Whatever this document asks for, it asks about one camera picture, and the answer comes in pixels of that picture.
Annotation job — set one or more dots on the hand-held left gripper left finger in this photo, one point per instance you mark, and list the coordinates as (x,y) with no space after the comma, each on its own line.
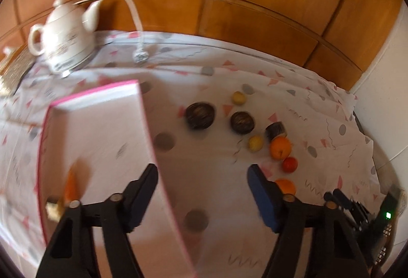
(143,198)

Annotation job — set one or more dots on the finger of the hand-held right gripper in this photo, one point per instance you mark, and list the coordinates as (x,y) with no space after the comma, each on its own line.
(350,206)

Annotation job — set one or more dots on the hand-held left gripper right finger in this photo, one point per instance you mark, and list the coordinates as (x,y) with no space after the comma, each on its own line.
(259,198)

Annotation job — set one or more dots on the small orange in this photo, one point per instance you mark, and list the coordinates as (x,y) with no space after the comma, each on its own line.
(287,185)

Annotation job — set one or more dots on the red tomato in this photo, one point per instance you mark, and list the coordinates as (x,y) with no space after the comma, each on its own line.
(290,164)

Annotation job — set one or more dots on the large orange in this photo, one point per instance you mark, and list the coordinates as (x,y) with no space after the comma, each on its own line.
(280,147)

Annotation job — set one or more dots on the pink-rimmed white cardboard tray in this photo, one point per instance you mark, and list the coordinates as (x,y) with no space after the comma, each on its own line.
(95,138)

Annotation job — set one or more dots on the small yellow longan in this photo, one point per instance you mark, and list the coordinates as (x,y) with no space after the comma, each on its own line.
(255,143)
(238,97)

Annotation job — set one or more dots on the short carrot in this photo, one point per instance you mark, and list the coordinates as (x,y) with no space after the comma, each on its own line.
(70,185)

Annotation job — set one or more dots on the white patterned tablecloth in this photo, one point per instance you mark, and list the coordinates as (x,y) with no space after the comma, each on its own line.
(197,74)

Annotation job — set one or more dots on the silver kettle base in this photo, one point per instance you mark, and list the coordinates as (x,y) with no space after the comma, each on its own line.
(68,73)

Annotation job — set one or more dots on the white floral ceramic kettle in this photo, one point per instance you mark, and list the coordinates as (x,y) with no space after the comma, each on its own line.
(67,36)

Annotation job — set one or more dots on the silver embossed tissue box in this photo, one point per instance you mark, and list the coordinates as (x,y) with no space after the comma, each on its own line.
(16,71)

